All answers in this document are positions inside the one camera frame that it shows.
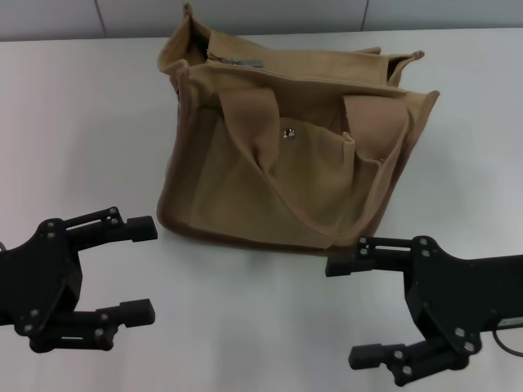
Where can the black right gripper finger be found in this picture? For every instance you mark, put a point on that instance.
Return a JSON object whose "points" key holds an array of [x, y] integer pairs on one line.
{"points": [[367, 357], [343, 265]]}

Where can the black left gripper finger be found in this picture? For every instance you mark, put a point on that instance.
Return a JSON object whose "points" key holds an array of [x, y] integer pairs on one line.
{"points": [[135, 312], [141, 228]]}

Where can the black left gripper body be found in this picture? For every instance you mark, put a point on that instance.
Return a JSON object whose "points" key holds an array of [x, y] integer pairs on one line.
{"points": [[37, 269]]}

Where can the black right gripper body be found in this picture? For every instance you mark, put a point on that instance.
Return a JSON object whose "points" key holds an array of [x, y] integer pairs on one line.
{"points": [[457, 290]]}

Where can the khaki canvas food bag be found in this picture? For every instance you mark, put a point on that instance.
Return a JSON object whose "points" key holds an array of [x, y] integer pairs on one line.
{"points": [[286, 183]]}

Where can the metal zipper pull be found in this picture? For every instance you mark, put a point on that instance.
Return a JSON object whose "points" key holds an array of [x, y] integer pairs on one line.
{"points": [[251, 63]]}

